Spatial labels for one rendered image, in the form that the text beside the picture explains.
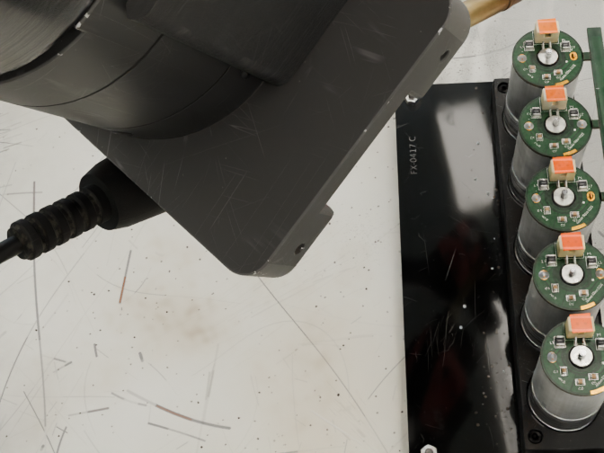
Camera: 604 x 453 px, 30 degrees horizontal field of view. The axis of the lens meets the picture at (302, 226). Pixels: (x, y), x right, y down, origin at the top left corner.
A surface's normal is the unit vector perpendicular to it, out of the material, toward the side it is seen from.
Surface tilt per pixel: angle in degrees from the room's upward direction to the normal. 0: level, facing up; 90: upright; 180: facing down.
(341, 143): 28
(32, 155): 0
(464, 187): 0
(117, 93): 103
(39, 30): 99
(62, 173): 0
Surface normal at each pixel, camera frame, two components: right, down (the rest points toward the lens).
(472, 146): -0.08, -0.43
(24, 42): 0.48, 0.83
